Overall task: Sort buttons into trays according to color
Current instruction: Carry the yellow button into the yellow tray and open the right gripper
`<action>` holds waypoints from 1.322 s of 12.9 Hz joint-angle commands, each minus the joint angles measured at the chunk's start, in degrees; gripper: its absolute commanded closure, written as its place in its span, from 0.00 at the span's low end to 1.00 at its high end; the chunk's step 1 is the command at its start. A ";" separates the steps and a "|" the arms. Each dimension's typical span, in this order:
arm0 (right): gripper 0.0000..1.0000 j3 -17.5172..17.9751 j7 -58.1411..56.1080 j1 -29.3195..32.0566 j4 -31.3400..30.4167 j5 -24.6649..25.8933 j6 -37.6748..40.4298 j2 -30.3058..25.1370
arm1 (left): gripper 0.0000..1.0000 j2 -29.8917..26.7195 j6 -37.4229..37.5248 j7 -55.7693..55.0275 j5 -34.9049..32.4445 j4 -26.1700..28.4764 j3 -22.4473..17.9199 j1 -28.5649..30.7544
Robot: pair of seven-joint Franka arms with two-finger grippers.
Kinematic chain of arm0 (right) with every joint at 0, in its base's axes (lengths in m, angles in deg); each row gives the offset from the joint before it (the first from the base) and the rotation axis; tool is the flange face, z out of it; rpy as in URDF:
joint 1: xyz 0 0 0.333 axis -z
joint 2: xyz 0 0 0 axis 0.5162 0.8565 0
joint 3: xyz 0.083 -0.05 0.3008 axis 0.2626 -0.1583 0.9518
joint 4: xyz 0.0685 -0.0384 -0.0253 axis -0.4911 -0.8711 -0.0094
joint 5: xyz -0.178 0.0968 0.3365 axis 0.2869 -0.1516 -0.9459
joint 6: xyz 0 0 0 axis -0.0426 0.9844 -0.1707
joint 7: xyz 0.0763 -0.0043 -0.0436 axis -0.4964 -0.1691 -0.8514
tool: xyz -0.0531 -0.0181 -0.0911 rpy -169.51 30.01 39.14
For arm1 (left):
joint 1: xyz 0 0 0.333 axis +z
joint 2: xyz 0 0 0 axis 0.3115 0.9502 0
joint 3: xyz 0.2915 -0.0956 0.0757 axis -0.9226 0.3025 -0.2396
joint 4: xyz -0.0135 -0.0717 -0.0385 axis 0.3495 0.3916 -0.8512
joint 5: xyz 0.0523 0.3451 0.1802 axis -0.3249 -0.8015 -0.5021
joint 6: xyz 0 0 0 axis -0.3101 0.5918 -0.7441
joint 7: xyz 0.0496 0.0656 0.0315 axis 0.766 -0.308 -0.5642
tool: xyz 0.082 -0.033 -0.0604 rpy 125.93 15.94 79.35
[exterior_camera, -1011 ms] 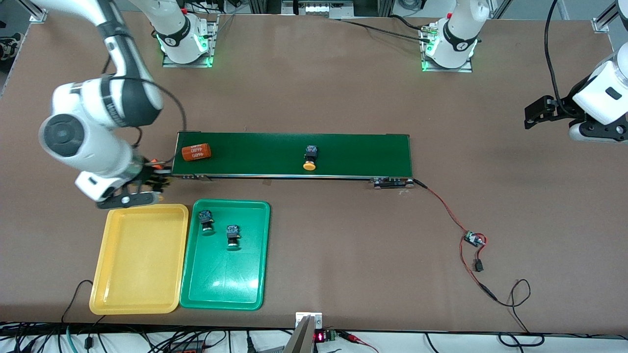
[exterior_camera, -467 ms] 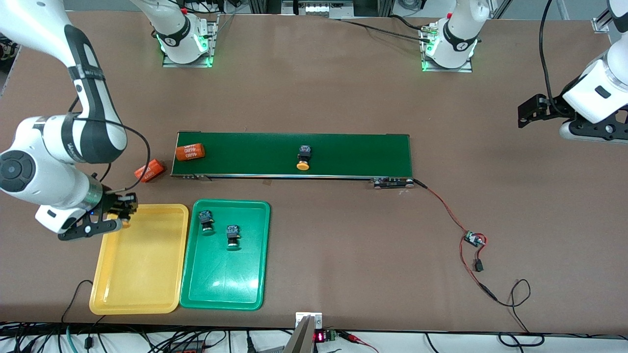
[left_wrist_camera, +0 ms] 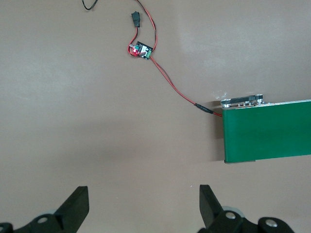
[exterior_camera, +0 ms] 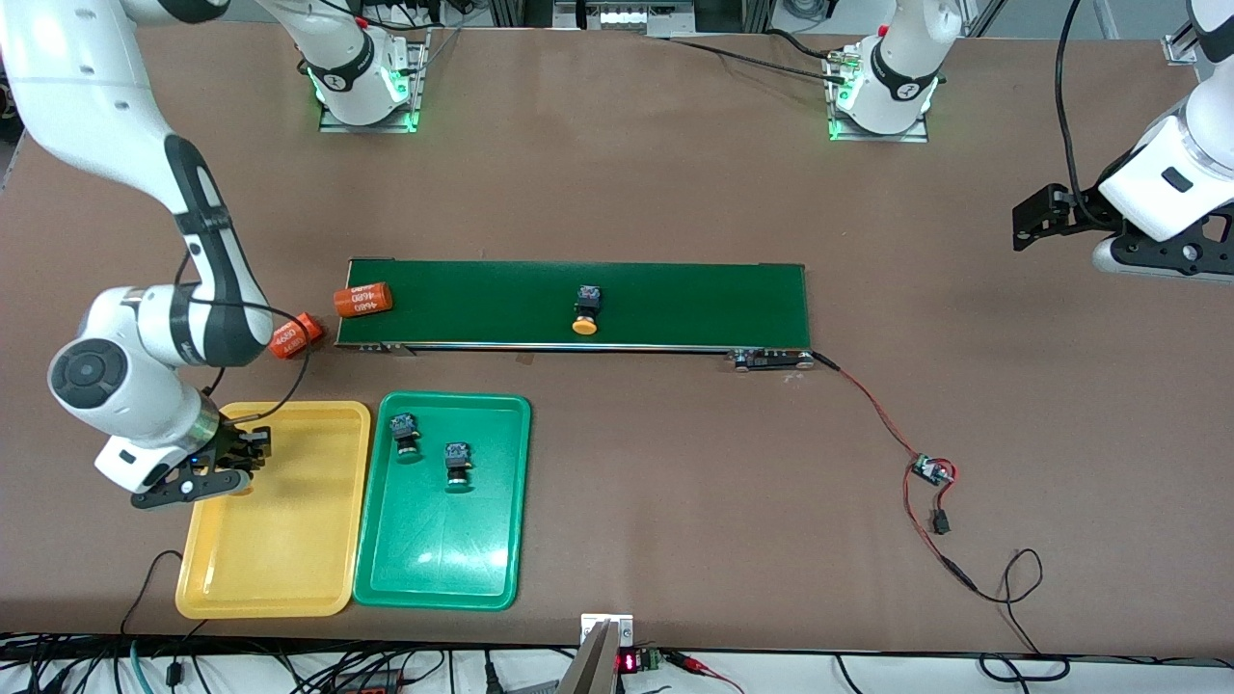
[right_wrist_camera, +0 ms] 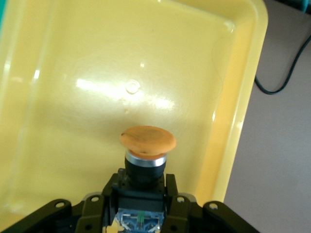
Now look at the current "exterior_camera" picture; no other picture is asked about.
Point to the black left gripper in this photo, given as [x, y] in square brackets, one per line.
[1087, 211]

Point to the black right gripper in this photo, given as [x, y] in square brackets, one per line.
[234, 440]

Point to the green mushroom push button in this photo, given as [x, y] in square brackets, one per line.
[455, 453]
[403, 426]

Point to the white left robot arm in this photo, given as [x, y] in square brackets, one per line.
[1166, 173]

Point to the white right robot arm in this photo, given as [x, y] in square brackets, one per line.
[77, 87]

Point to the yellow plastic tray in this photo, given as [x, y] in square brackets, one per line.
[289, 540]

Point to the green plastic tray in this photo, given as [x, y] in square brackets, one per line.
[443, 540]

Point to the small green circuit board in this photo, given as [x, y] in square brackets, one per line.
[931, 469]

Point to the small black connector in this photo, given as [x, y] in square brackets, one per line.
[940, 523]

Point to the green conveyor belt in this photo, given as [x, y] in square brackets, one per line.
[675, 304]

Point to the grey metal bar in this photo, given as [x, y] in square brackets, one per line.
[590, 665]

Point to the red digit display module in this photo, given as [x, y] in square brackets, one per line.
[636, 661]

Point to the grey metal device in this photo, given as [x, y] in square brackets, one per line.
[622, 14]

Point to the red clip lead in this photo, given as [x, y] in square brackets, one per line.
[699, 665]

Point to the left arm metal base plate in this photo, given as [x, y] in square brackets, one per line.
[882, 137]

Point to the aluminium profile bracket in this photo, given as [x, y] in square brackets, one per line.
[1176, 48]

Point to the silver metal bracket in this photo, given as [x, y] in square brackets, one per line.
[617, 625]

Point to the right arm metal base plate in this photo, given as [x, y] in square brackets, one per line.
[420, 77]

